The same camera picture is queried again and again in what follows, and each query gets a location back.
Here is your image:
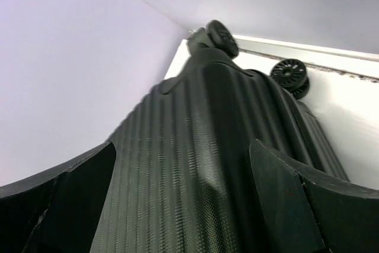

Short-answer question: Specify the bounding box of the black hard-shell suitcase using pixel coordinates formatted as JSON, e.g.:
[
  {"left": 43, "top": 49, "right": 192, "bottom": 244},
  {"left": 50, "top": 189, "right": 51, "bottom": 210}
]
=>
[{"left": 91, "top": 20, "right": 347, "bottom": 252}]

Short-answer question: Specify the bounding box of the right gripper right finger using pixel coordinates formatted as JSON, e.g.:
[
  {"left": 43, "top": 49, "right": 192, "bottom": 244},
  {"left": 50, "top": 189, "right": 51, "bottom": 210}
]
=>
[{"left": 249, "top": 140, "right": 378, "bottom": 252}]

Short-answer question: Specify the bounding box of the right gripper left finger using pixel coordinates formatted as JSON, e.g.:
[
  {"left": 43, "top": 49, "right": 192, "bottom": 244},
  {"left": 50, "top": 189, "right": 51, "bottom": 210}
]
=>
[{"left": 1, "top": 142, "right": 116, "bottom": 252}]

